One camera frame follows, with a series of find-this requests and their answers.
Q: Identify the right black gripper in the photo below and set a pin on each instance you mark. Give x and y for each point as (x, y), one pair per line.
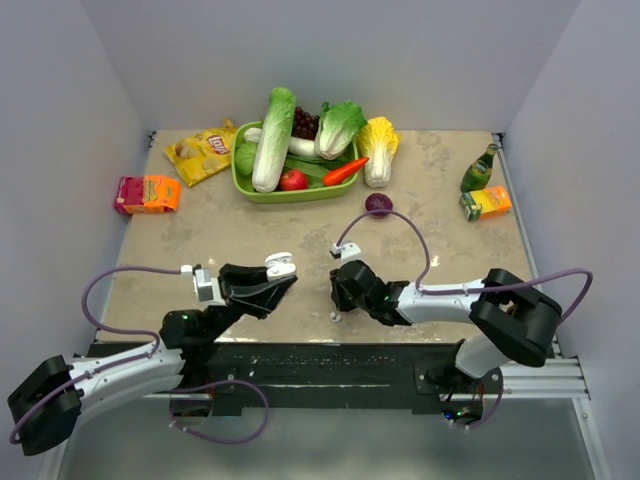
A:
(337, 296)

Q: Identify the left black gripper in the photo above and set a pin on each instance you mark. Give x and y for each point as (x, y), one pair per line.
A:
(259, 299)

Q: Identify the white gold-rimmed charging case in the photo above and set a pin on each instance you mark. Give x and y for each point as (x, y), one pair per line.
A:
(279, 265)

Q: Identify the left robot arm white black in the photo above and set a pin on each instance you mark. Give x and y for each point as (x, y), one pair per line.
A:
(58, 395)

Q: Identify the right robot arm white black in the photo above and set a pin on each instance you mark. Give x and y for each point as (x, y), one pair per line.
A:
(516, 323)

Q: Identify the purple onion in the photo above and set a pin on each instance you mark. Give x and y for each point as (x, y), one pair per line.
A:
(378, 205)

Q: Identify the green plastic tray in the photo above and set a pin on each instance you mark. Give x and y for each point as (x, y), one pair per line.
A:
(316, 190)

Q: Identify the orange carrot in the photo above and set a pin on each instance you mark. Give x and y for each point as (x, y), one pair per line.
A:
(339, 175)

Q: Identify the red apple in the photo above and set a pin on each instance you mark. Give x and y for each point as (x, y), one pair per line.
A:
(293, 180)

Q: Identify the green leafy vegetable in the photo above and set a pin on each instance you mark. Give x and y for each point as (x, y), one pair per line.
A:
(314, 169)

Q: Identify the long napa cabbage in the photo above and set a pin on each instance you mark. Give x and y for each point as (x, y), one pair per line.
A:
(274, 140)

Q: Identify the green round vegetable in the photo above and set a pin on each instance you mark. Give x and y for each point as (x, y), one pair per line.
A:
(245, 157)

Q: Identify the pink orange snack box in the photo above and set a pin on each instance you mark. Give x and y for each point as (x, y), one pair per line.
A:
(147, 194)

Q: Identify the yellow Lays chips bag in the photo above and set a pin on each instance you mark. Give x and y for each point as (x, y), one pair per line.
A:
(203, 155)

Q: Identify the yellow cabbage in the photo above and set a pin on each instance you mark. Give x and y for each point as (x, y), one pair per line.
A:
(378, 141)

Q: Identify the white radish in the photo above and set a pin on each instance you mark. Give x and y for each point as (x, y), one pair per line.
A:
(297, 146)

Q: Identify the orange green juice carton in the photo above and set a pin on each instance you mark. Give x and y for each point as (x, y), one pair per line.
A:
(486, 203)

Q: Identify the green lettuce head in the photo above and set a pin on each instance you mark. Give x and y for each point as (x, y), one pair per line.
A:
(338, 125)

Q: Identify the green glass bottle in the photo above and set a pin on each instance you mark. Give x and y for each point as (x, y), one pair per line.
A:
(479, 172)

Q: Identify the dark purple grapes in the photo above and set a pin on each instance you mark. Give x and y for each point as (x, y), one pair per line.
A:
(305, 125)

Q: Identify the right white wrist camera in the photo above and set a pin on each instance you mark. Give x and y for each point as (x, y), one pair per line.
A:
(345, 252)

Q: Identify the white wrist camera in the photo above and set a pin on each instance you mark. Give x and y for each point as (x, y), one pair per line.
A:
(345, 252)
(206, 286)

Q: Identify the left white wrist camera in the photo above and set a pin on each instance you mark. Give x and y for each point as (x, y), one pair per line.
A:
(206, 286)

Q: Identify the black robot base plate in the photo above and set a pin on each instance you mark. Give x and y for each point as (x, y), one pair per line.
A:
(346, 376)

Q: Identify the aluminium frame rail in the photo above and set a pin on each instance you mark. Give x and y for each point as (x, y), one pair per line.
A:
(557, 379)

